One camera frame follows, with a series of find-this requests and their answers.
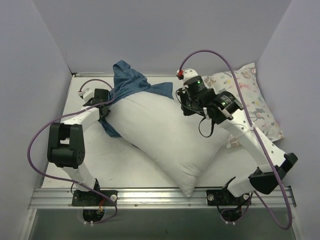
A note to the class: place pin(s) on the floral deer-print pillow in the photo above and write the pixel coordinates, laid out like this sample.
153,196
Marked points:
258,111

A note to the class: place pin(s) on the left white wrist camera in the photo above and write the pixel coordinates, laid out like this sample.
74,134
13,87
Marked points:
86,94

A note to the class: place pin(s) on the blue letter-print pillowcase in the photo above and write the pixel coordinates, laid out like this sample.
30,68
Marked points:
130,85

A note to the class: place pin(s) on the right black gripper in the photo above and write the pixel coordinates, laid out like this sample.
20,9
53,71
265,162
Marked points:
185,104

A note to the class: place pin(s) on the aluminium rail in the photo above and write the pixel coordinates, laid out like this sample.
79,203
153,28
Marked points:
89,74
149,198

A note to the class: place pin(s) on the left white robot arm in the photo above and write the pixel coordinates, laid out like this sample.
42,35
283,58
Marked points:
66,144

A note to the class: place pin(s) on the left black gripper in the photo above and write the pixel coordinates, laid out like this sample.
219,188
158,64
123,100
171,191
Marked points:
104,111

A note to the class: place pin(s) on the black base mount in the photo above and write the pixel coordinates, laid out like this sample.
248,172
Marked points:
219,197
91,199

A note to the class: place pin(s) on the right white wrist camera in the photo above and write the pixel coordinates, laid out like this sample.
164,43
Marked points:
186,74

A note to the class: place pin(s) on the white pillow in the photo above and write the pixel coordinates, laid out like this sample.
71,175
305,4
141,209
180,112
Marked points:
180,150

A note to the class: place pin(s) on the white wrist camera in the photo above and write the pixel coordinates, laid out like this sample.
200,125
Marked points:
186,74
86,94

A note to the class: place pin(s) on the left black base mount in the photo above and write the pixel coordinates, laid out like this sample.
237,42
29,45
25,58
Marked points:
91,199

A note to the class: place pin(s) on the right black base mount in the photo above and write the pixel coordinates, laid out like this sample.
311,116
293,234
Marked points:
219,197

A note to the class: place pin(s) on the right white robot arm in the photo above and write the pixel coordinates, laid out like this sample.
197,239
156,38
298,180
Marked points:
227,112

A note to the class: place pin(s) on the front aluminium rail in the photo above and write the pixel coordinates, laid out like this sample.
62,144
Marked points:
149,198

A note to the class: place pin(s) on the rear aluminium rail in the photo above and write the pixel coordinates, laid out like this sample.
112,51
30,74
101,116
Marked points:
89,74

